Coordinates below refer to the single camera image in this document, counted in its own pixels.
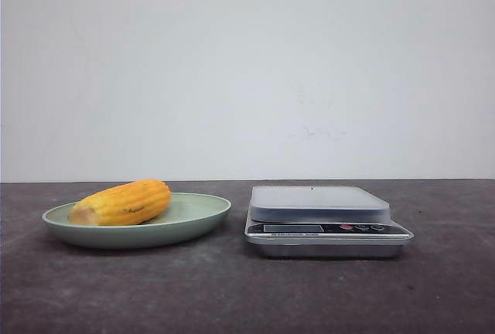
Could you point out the green round plate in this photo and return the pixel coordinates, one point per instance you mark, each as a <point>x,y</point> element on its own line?
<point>189,215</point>

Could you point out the silver digital kitchen scale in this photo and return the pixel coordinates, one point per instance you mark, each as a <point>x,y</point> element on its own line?
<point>321,222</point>

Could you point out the yellow corn cob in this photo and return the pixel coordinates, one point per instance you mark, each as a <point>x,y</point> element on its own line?
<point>129,204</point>

